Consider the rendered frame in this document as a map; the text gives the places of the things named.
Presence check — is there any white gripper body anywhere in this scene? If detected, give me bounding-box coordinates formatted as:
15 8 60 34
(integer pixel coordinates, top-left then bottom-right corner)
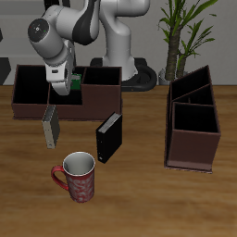
50 40 77 96

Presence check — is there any green book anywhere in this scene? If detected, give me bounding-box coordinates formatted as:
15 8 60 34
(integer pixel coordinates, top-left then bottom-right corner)
70 73 82 91

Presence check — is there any wide dark brown desk caddy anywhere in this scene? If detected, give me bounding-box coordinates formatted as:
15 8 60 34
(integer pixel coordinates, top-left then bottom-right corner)
11 64 123 122

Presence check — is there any grey book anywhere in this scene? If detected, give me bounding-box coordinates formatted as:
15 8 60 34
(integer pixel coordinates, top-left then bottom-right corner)
41 105 61 150

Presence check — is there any black book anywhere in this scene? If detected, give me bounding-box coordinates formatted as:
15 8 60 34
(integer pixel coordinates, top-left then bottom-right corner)
95 111 124 165

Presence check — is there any narrow dark brown desk caddy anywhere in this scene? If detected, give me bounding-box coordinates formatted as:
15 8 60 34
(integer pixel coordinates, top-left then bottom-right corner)
164 64 222 174

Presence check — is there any red patterned mug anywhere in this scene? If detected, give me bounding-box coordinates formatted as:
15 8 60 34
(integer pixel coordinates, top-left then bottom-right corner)
50 151 96 204

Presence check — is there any white plant pot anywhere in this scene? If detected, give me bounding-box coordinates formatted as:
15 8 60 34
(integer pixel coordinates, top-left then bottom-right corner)
157 68 190 86

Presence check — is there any green pot plant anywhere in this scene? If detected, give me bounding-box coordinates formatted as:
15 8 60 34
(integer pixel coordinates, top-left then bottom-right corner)
156 0 218 82

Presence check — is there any flat black base plate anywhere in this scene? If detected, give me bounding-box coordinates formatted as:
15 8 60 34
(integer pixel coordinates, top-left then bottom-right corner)
89 56 158 93

